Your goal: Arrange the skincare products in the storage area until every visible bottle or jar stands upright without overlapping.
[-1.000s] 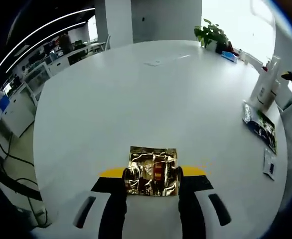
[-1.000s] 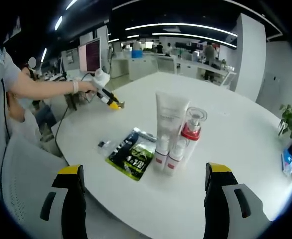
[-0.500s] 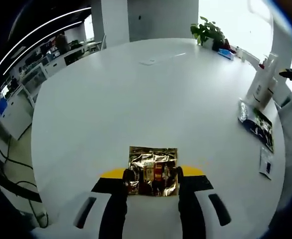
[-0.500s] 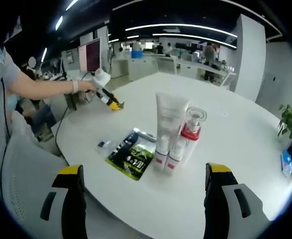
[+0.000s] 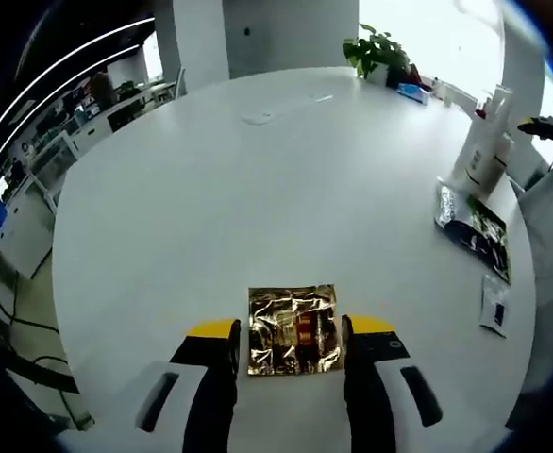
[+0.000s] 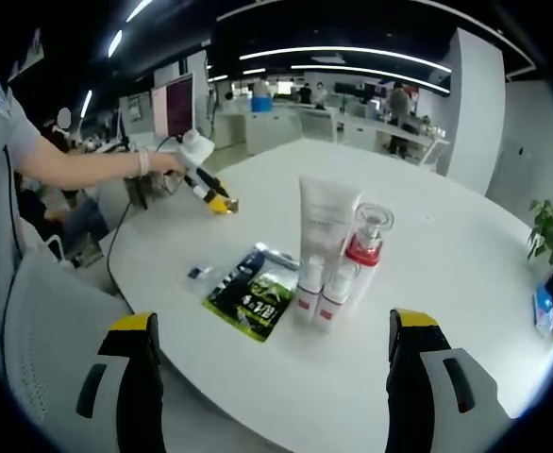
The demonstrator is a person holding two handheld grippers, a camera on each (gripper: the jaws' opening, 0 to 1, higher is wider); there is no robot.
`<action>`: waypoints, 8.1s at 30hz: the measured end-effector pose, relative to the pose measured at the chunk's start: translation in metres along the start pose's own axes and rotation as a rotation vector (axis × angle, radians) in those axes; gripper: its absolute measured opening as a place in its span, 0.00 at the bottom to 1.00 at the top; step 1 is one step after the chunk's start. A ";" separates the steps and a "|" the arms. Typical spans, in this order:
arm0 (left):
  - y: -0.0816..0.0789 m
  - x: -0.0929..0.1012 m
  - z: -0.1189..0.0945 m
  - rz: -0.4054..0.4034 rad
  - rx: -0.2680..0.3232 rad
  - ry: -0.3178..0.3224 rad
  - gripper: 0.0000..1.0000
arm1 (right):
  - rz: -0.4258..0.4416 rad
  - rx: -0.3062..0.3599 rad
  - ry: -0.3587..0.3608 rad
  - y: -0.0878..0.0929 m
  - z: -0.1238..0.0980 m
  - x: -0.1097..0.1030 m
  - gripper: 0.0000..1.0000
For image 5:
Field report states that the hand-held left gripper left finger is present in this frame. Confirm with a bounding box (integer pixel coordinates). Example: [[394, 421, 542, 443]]
[[63, 318, 243, 453]]

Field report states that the green black skincare sachet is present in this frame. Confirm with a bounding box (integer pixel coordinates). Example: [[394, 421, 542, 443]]
[[433, 182, 514, 287]]

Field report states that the blue white tissue pack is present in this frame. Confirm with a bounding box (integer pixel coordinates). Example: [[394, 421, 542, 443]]
[[395, 82, 432, 107]]

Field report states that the black cable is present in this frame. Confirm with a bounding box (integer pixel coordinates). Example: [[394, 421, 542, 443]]
[[0, 261, 82, 428]]

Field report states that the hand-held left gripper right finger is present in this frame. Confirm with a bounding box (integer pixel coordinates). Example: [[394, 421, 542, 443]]
[[340, 314, 510, 453]]

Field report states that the gold foil skincare sachet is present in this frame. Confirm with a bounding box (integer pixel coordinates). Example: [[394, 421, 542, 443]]
[[246, 283, 344, 378]]

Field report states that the dark red bag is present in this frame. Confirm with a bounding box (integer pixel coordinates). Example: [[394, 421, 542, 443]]
[[405, 62, 424, 91]]

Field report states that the potted green plant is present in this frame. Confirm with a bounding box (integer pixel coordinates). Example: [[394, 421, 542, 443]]
[[341, 23, 413, 87]]

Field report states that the small grey skincare sachet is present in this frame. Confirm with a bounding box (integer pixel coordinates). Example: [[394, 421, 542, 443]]
[[477, 273, 512, 340]]

